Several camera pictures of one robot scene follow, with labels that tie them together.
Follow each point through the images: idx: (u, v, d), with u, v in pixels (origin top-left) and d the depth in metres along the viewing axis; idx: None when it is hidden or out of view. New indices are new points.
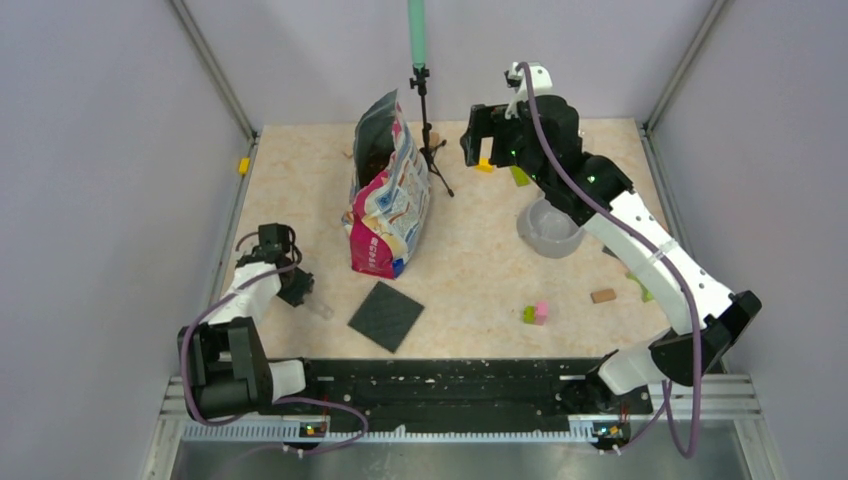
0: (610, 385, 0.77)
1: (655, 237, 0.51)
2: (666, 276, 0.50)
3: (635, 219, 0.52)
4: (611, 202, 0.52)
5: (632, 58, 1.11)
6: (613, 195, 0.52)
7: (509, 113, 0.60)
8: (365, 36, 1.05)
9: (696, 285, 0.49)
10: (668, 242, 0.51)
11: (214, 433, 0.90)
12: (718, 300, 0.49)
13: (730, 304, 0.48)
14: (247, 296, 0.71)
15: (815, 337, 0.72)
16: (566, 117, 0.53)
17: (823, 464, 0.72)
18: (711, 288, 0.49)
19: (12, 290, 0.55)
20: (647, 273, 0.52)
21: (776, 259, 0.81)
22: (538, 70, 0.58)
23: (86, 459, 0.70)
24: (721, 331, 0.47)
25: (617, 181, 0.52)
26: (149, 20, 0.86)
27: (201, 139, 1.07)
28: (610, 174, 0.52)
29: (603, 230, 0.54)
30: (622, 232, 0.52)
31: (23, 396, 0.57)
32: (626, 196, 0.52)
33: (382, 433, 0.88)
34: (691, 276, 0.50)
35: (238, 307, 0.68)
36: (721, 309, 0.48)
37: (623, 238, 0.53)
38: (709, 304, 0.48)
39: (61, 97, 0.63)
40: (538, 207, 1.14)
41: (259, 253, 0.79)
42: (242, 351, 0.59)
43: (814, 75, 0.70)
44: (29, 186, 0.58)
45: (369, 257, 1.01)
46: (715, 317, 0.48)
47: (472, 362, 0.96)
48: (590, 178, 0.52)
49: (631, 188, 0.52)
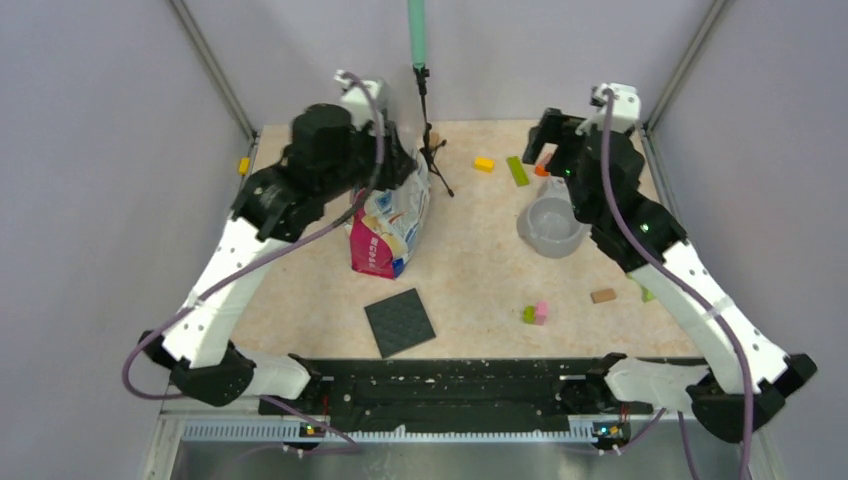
0: (613, 390, 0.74)
1: (709, 293, 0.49)
2: (720, 337, 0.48)
3: (689, 272, 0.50)
4: (665, 253, 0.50)
5: (632, 58, 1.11)
6: (666, 246, 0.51)
7: (581, 129, 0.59)
8: (365, 35, 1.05)
9: (751, 346, 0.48)
10: (723, 299, 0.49)
11: (212, 433, 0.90)
12: (772, 365, 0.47)
13: (784, 369, 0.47)
14: (213, 313, 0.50)
15: (814, 336, 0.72)
16: (632, 162, 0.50)
17: (823, 464, 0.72)
18: (765, 352, 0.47)
19: (13, 289, 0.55)
20: (700, 329, 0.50)
21: (776, 258, 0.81)
22: (628, 97, 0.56)
23: (85, 461, 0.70)
24: (775, 397, 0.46)
25: (671, 230, 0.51)
26: (150, 18, 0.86)
27: (200, 140, 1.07)
28: (664, 222, 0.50)
29: (653, 281, 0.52)
30: (675, 287, 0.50)
31: (23, 397, 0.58)
32: (680, 248, 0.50)
33: (383, 433, 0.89)
34: (745, 338, 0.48)
35: (195, 335, 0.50)
36: (775, 374, 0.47)
37: (673, 292, 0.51)
38: (762, 368, 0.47)
39: (63, 95, 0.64)
40: (538, 208, 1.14)
41: (269, 191, 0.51)
42: (184, 390, 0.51)
43: (814, 75, 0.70)
44: (30, 185, 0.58)
45: (369, 256, 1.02)
46: (770, 382, 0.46)
47: (472, 362, 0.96)
48: (644, 227, 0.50)
49: (685, 239, 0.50)
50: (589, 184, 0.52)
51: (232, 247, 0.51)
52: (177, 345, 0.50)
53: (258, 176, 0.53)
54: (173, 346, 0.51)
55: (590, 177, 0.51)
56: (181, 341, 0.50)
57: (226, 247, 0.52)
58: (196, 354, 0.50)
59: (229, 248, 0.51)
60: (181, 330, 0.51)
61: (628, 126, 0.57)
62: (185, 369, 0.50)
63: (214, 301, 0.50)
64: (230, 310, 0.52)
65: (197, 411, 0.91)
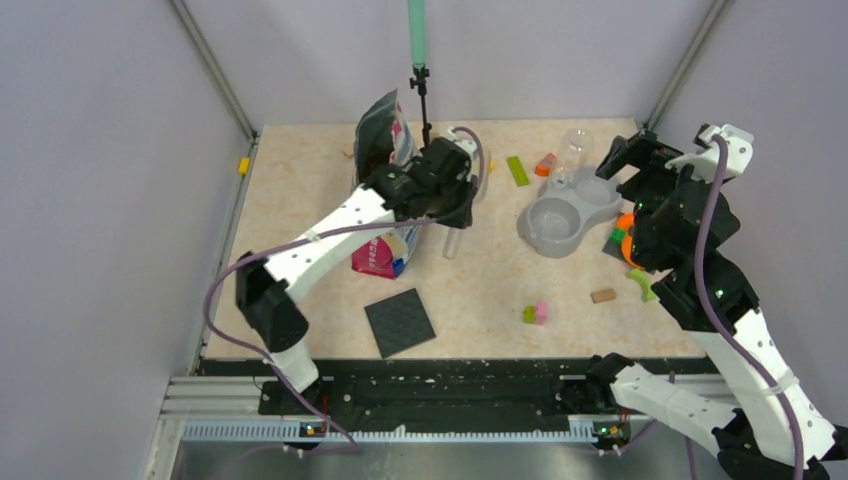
0: (615, 396, 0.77)
1: (772, 366, 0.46)
2: (778, 413, 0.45)
3: (757, 345, 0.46)
4: (735, 322, 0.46)
5: (632, 58, 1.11)
6: (737, 314, 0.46)
7: (671, 165, 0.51)
8: (366, 34, 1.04)
9: (806, 423, 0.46)
10: (787, 376, 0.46)
11: (212, 433, 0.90)
12: (822, 441, 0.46)
13: (831, 445, 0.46)
14: (325, 251, 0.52)
15: (815, 336, 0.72)
16: (724, 228, 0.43)
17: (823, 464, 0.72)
18: (818, 429, 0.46)
19: (14, 288, 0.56)
20: (756, 400, 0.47)
21: (776, 258, 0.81)
22: (741, 148, 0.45)
23: (84, 460, 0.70)
24: (820, 472, 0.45)
25: (744, 296, 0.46)
26: (150, 17, 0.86)
27: (201, 139, 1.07)
28: (738, 288, 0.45)
29: (713, 344, 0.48)
30: (742, 359, 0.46)
31: (23, 396, 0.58)
32: (752, 316, 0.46)
33: (383, 433, 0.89)
34: (801, 413, 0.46)
35: (303, 265, 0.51)
36: (823, 450, 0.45)
37: (737, 361, 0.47)
38: (813, 444, 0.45)
39: (63, 94, 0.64)
40: (538, 207, 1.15)
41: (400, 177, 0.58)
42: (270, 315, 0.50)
43: (815, 74, 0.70)
44: (30, 184, 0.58)
45: (369, 256, 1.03)
46: (818, 458, 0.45)
47: (472, 362, 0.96)
48: (719, 292, 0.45)
49: (756, 306, 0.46)
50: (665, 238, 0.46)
51: (356, 208, 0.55)
52: (280, 268, 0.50)
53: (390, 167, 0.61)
54: (273, 269, 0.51)
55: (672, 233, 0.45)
56: (285, 265, 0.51)
57: (348, 207, 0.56)
58: (296, 280, 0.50)
59: (353, 208, 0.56)
60: (288, 257, 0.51)
61: (730, 177, 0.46)
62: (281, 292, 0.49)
63: (330, 242, 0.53)
64: (332, 257, 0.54)
65: (198, 411, 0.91)
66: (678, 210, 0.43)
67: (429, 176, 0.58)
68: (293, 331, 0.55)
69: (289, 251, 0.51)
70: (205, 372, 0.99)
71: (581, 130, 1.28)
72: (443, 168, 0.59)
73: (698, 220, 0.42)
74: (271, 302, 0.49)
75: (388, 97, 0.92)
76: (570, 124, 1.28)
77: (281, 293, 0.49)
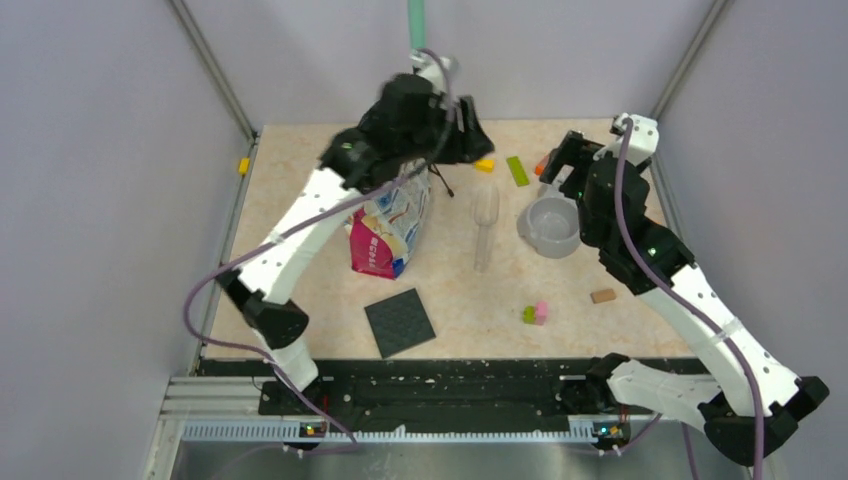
0: (615, 393, 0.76)
1: (717, 316, 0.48)
2: (730, 359, 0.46)
3: (698, 296, 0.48)
4: (672, 275, 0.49)
5: (632, 58, 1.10)
6: (672, 269, 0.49)
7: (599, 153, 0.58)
8: (365, 34, 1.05)
9: (762, 369, 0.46)
10: (732, 322, 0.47)
11: (212, 434, 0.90)
12: (784, 386, 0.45)
13: (796, 391, 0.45)
14: (293, 250, 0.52)
15: (811, 338, 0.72)
16: (639, 190, 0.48)
17: (819, 466, 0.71)
18: (775, 375, 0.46)
19: (15, 292, 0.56)
20: (710, 352, 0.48)
21: (773, 261, 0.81)
22: (648, 131, 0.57)
23: (82, 461, 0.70)
24: (787, 420, 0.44)
25: (677, 253, 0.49)
26: (150, 18, 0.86)
27: (200, 139, 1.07)
28: (670, 246, 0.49)
29: (662, 305, 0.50)
30: (682, 309, 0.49)
31: (22, 397, 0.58)
32: (689, 271, 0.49)
33: (383, 433, 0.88)
34: (756, 360, 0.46)
35: (275, 269, 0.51)
36: (787, 397, 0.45)
37: (682, 316, 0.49)
38: (774, 390, 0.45)
39: (60, 97, 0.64)
40: (539, 207, 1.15)
41: (357, 146, 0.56)
42: (260, 318, 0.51)
43: (812, 73, 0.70)
44: (29, 188, 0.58)
45: (369, 256, 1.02)
46: (782, 405, 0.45)
47: (472, 362, 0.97)
48: (652, 251, 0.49)
49: (692, 262, 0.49)
50: (594, 208, 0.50)
51: (316, 194, 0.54)
52: (253, 279, 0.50)
53: (345, 134, 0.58)
54: (248, 278, 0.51)
55: (595, 202, 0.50)
56: (254, 273, 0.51)
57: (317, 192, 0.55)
58: (271, 286, 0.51)
59: (312, 195, 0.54)
60: (257, 264, 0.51)
61: (640, 158, 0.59)
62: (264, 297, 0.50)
63: (295, 241, 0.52)
64: (303, 253, 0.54)
65: (198, 411, 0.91)
66: (593, 178, 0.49)
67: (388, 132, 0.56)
68: (293, 329, 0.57)
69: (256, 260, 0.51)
70: (205, 372, 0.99)
71: (580, 130, 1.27)
72: (401, 117, 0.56)
73: (610, 184, 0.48)
74: (254, 314, 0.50)
75: None
76: (570, 124, 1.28)
77: (262, 303, 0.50)
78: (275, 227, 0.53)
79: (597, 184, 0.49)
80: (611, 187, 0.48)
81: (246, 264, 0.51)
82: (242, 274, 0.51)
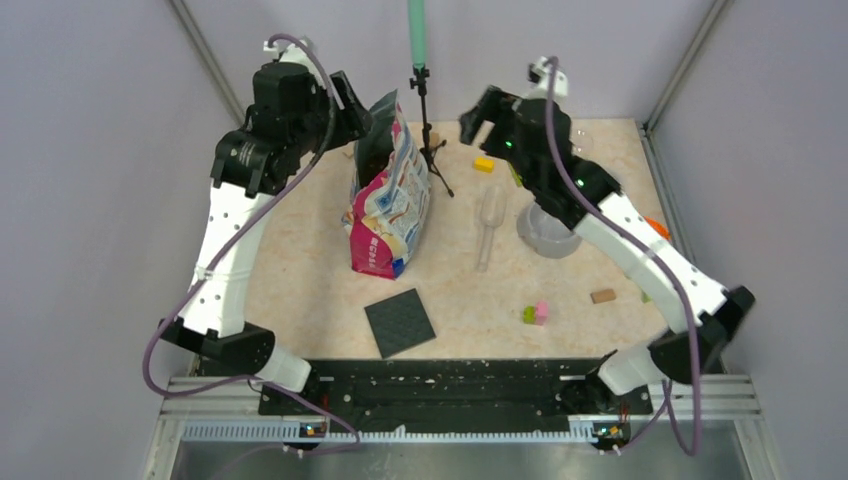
0: (610, 385, 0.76)
1: (645, 237, 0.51)
2: (659, 274, 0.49)
3: (625, 220, 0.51)
4: (600, 204, 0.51)
5: (632, 58, 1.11)
6: (602, 197, 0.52)
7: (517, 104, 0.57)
8: (365, 34, 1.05)
9: (689, 282, 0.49)
10: (658, 241, 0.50)
11: (212, 434, 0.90)
12: (712, 295, 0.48)
13: (724, 300, 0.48)
14: (225, 280, 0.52)
15: (810, 338, 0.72)
16: (562, 125, 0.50)
17: (819, 466, 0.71)
18: (702, 285, 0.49)
19: (16, 293, 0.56)
20: (642, 273, 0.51)
21: (772, 261, 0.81)
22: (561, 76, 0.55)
23: (82, 461, 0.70)
24: (717, 328, 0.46)
25: (606, 184, 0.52)
26: (150, 20, 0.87)
27: (200, 139, 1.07)
28: (598, 178, 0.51)
29: (594, 234, 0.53)
30: (612, 234, 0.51)
31: (21, 398, 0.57)
32: (616, 199, 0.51)
33: (382, 433, 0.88)
34: (684, 273, 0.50)
35: (216, 303, 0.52)
36: (716, 305, 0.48)
37: (613, 242, 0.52)
38: (703, 300, 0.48)
39: (62, 98, 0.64)
40: (538, 207, 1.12)
41: (246, 149, 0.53)
42: (226, 354, 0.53)
43: (813, 72, 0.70)
44: (30, 189, 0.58)
45: (369, 256, 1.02)
46: (711, 313, 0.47)
47: (472, 362, 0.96)
48: (580, 182, 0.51)
49: (618, 191, 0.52)
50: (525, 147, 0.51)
51: (224, 213, 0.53)
52: (199, 321, 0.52)
53: (228, 140, 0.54)
54: (195, 323, 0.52)
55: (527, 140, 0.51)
56: (200, 315, 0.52)
57: (220, 212, 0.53)
58: (222, 321, 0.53)
59: (222, 214, 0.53)
60: (198, 305, 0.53)
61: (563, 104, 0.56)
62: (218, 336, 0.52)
63: (223, 270, 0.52)
64: (238, 276, 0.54)
65: (198, 411, 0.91)
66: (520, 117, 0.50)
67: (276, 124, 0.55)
68: (260, 345, 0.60)
69: (195, 301, 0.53)
70: (205, 372, 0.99)
71: (581, 130, 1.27)
72: (285, 106, 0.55)
73: (535, 120, 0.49)
74: (214, 354, 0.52)
75: (388, 97, 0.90)
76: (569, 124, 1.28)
77: (217, 342, 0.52)
78: (198, 261, 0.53)
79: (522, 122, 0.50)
80: (536, 122, 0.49)
81: (186, 309, 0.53)
82: (187, 320, 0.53)
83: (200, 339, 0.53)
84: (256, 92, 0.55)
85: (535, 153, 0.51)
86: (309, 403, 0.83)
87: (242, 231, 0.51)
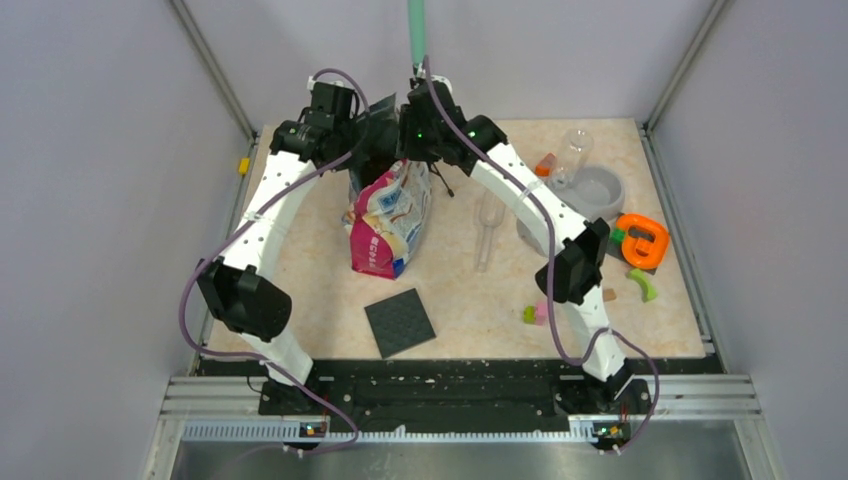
0: (595, 374, 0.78)
1: (524, 179, 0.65)
2: (532, 209, 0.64)
3: (508, 165, 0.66)
4: (488, 151, 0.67)
5: (633, 57, 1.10)
6: (490, 146, 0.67)
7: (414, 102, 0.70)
8: (365, 33, 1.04)
9: (557, 215, 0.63)
10: (533, 182, 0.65)
11: (212, 434, 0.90)
12: (574, 226, 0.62)
13: (584, 229, 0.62)
14: (270, 224, 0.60)
15: (811, 338, 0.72)
16: (443, 91, 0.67)
17: (820, 465, 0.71)
18: (568, 217, 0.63)
19: (12, 296, 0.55)
20: (519, 208, 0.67)
21: (773, 261, 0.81)
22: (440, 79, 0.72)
23: (81, 461, 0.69)
24: (575, 250, 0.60)
25: (494, 134, 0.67)
26: (150, 20, 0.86)
27: (200, 139, 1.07)
28: (489, 130, 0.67)
29: (485, 176, 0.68)
30: (499, 176, 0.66)
31: (20, 398, 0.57)
32: (501, 146, 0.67)
33: (383, 433, 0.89)
34: (554, 209, 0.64)
35: (260, 243, 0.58)
36: (577, 233, 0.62)
37: (499, 182, 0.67)
38: (566, 229, 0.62)
39: (60, 99, 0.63)
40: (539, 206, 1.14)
41: (301, 130, 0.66)
42: (258, 296, 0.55)
43: (813, 72, 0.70)
44: (28, 189, 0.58)
45: (369, 256, 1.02)
46: (572, 239, 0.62)
47: (472, 362, 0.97)
48: (471, 133, 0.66)
49: (504, 141, 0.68)
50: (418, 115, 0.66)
51: (278, 174, 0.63)
52: (239, 260, 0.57)
53: (285, 123, 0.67)
54: (234, 262, 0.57)
55: (419, 109, 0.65)
56: (242, 254, 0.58)
57: (271, 175, 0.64)
58: (259, 261, 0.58)
59: (275, 174, 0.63)
60: (241, 246, 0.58)
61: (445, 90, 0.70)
62: (253, 274, 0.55)
63: (270, 215, 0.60)
64: (279, 227, 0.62)
65: (198, 411, 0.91)
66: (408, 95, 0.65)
67: (326, 117, 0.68)
68: (280, 311, 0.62)
69: (237, 243, 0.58)
70: (205, 372, 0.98)
71: (581, 130, 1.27)
72: (335, 107, 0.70)
73: (417, 92, 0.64)
74: (249, 288, 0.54)
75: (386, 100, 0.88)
76: (570, 124, 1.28)
77: (254, 277, 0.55)
78: (247, 210, 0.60)
79: (412, 99, 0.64)
80: (418, 93, 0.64)
81: (228, 252, 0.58)
82: (228, 259, 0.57)
83: (233, 279, 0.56)
84: (313, 96, 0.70)
85: (428, 119, 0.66)
86: (327, 404, 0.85)
87: (295, 185, 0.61)
